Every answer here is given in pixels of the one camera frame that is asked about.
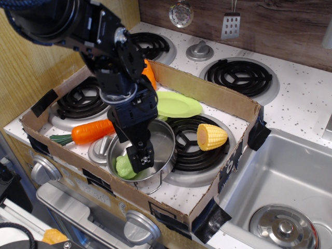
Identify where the silver pot lid in sink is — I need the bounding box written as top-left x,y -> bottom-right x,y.
248,204 -> 320,248

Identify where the hanging silver strainer ladle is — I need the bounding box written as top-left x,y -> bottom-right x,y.
169,1 -> 194,28

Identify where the silver oven knob right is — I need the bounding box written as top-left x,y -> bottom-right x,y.
123,210 -> 161,245

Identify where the front left black burner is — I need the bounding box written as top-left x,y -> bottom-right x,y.
49,76 -> 109,132

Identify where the silver toy sink basin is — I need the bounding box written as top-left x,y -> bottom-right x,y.
219,129 -> 331,248

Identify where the light green toy plate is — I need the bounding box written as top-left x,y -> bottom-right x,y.
157,91 -> 203,118

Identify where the yellow toy corn cob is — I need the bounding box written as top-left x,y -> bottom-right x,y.
197,123 -> 228,151

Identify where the front right black burner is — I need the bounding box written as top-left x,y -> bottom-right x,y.
165,114 -> 237,188

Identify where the silver oven knob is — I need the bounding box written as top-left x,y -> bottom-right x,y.
31,155 -> 62,185
123,210 -> 161,245

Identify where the silver stove knob back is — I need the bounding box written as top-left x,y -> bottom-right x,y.
186,41 -> 214,62

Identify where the green toy broccoli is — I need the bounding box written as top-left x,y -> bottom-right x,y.
116,155 -> 137,179

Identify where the silver stove knob near pan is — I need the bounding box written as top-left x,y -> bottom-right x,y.
88,135 -> 113,166

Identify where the hanging silver slotted spatula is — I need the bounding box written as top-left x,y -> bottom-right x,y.
221,1 -> 241,40

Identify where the orange toy carrot with leaves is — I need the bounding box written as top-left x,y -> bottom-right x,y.
50,119 -> 115,146

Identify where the silver oven door handle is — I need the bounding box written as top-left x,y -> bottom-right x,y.
36,183 -> 150,248

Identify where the silver oven knob left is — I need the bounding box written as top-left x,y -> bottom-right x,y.
31,155 -> 62,185

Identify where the back left black burner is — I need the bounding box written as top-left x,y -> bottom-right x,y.
131,32 -> 176,65

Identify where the brown cardboard fence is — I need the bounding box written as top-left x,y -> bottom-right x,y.
20,61 -> 265,248

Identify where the stainless steel pan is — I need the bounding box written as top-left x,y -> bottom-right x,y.
106,119 -> 177,195

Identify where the orange toy carrot tip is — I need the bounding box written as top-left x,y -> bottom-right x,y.
142,59 -> 157,90

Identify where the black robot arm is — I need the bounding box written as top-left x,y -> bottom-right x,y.
1,1 -> 158,173

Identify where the back right black burner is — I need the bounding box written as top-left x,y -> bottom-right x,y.
199,57 -> 280,105

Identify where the black cable bottom left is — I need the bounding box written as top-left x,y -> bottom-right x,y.
0,222 -> 37,249

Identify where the black burner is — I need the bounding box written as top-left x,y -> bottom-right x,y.
165,114 -> 237,188
49,76 -> 109,132
199,57 -> 280,105
131,32 -> 176,65

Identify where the yellow sponge piece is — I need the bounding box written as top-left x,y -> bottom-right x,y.
41,228 -> 68,245

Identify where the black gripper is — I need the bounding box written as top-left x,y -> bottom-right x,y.
107,88 -> 158,173

